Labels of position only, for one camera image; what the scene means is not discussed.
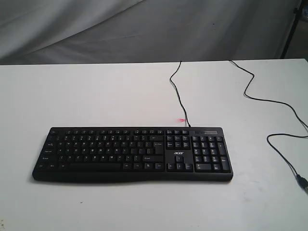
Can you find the grey backdrop cloth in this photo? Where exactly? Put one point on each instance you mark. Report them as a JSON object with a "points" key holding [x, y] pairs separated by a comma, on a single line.
{"points": [[143, 31]]}

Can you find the black Acer keyboard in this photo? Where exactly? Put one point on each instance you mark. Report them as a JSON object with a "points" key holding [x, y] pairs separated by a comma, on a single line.
{"points": [[129, 154]]}

